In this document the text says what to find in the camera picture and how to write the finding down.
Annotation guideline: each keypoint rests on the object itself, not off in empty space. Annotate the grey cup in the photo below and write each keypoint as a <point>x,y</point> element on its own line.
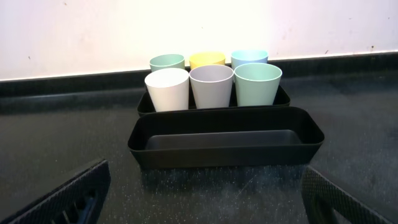
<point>212,91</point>

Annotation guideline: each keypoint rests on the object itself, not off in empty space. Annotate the black tray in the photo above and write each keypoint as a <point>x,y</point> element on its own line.
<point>224,157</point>
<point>281,98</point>

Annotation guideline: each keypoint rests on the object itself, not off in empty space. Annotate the white cup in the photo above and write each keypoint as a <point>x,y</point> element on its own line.
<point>168,91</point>

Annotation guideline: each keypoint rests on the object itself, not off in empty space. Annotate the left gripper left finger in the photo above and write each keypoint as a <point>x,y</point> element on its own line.
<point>46,207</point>

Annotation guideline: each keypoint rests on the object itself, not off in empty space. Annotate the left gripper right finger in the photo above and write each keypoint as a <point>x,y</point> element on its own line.
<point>323,202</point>

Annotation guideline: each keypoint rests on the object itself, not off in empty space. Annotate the blue cup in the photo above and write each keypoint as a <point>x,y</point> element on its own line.
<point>248,56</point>

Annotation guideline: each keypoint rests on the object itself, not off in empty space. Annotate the green cup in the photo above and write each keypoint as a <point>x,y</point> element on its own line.
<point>256,90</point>
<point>166,61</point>

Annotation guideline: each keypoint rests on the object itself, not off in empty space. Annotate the yellow cup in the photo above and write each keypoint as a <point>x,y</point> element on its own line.
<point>206,59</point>

